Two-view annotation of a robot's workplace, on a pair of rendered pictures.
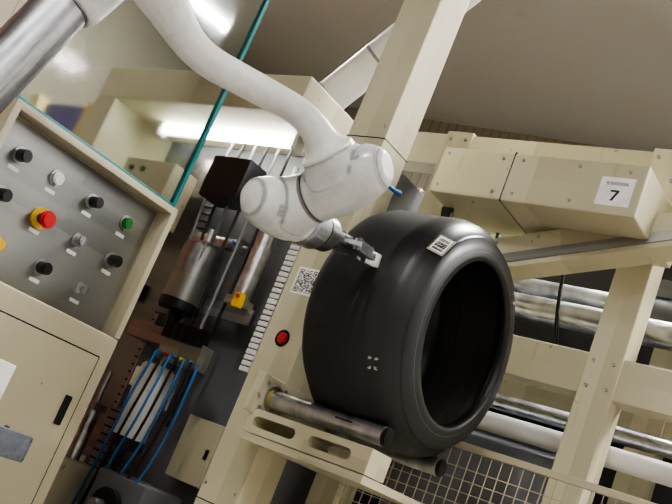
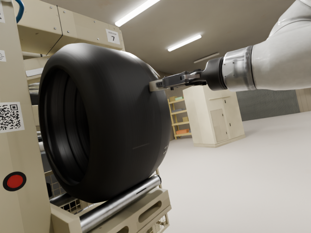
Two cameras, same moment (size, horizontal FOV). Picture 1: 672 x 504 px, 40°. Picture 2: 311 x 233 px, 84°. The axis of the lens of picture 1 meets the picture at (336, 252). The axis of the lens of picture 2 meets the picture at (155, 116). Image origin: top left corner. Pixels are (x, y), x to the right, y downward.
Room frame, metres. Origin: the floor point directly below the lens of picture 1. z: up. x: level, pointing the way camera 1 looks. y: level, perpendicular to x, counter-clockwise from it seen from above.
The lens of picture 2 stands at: (1.96, 0.45, 1.14)
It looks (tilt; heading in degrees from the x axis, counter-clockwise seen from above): 1 degrees up; 272
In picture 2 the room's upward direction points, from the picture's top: 11 degrees counter-clockwise
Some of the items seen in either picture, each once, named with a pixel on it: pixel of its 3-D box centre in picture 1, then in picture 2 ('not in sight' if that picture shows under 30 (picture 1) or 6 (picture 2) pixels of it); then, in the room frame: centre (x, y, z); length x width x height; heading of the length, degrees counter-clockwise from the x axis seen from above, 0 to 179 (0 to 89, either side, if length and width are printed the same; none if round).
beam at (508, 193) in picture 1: (547, 199); (65, 35); (2.41, -0.49, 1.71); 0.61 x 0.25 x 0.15; 51
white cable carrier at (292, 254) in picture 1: (284, 291); not in sight; (2.43, 0.09, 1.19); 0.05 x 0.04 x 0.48; 141
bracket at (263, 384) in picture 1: (299, 414); (50, 220); (2.37, -0.07, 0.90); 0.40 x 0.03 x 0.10; 141
